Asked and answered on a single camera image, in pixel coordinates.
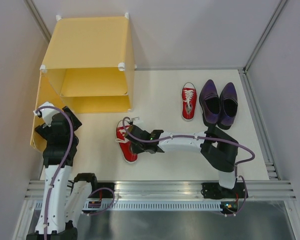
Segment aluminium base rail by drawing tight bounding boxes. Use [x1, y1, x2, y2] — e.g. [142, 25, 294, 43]
[24, 179, 298, 201]

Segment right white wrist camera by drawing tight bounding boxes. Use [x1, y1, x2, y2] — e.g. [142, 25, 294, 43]
[128, 117, 144, 126]

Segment aluminium frame post right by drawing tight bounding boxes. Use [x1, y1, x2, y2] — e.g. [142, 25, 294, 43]
[238, 0, 289, 181]

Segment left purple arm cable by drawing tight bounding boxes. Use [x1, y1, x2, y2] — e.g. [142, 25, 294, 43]
[36, 105, 74, 236]

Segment white slotted cable duct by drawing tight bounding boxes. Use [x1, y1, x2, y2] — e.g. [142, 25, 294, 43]
[83, 200, 237, 212]

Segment aluminium frame post left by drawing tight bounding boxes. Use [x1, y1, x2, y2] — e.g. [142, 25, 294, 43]
[23, 0, 51, 43]

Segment purple leather loafer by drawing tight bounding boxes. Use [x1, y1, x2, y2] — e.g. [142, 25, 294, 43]
[218, 82, 238, 130]
[199, 79, 221, 127]

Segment aluminium frame post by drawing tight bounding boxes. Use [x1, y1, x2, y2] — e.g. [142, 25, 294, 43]
[23, 0, 51, 43]
[238, 0, 289, 181]

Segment yellow plastic shoe cabinet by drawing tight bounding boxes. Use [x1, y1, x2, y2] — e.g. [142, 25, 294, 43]
[29, 12, 138, 152]

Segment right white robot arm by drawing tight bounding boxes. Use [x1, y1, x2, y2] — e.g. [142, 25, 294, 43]
[125, 125, 239, 198]

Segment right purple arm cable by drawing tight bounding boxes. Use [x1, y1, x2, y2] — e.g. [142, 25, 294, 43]
[122, 116, 256, 171]

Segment red canvas sneaker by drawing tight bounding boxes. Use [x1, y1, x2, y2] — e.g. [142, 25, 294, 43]
[181, 82, 197, 121]
[115, 120, 137, 164]

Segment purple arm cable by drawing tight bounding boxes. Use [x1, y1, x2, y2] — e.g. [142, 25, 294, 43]
[36, 105, 74, 236]
[122, 116, 256, 171]

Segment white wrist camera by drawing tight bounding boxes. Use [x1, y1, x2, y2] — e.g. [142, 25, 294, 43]
[128, 117, 144, 126]
[33, 101, 59, 127]

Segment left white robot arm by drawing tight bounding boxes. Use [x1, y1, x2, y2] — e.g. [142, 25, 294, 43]
[26, 102, 99, 240]

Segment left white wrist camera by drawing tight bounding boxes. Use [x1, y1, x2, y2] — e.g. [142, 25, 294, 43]
[33, 101, 59, 127]

